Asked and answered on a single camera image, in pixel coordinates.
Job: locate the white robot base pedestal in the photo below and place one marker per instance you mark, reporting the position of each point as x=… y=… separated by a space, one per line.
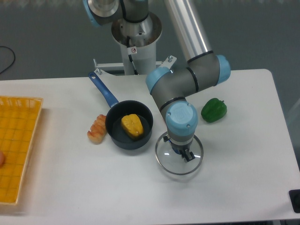
x=137 y=42

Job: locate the yellow woven basket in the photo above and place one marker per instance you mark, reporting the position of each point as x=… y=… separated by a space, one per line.
x=19 y=118

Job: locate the dark pot with blue handle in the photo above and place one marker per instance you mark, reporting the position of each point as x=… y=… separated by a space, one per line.
x=119 y=109

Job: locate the black device at table edge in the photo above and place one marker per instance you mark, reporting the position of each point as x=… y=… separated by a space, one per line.
x=295 y=199

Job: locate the glass lid with blue knob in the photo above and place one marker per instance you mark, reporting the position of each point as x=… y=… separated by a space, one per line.
x=174 y=163

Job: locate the orange toy shrimp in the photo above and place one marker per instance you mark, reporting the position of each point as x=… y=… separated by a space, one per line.
x=97 y=130

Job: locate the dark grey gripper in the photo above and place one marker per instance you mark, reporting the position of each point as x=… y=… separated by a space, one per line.
x=181 y=147

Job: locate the yellow toy bell pepper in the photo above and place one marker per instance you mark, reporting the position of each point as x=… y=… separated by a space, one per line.
x=132 y=125

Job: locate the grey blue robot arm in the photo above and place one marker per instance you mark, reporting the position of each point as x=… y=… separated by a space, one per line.
x=169 y=89

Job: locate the green toy bell pepper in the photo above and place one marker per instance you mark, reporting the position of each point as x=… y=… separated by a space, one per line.
x=214 y=110

